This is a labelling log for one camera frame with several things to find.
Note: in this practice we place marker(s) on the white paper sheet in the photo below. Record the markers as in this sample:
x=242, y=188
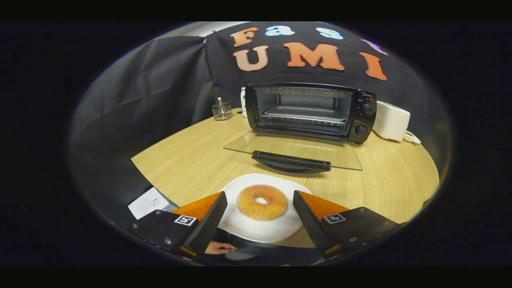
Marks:
x=146, y=204

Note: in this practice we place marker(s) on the white plate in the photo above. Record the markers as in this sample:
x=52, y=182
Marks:
x=260, y=231

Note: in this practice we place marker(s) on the black toaster oven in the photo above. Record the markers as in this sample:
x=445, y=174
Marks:
x=362, y=116

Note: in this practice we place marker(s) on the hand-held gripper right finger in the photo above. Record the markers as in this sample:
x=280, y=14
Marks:
x=312, y=226

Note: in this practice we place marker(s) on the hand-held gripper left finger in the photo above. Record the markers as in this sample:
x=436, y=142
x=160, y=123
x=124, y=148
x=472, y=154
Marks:
x=210, y=224

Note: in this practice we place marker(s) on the glazed donut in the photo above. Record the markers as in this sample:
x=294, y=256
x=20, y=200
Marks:
x=248, y=208

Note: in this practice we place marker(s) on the white toaster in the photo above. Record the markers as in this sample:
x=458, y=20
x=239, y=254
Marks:
x=391, y=120

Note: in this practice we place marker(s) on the black backdrop cloth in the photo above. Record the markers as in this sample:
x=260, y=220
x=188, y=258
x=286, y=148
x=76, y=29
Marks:
x=160, y=80

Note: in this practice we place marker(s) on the white bottle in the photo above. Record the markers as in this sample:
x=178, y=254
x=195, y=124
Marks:
x=243, y=102

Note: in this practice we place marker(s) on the person's dark clothing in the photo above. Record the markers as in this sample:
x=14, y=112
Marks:
x=280, y=252

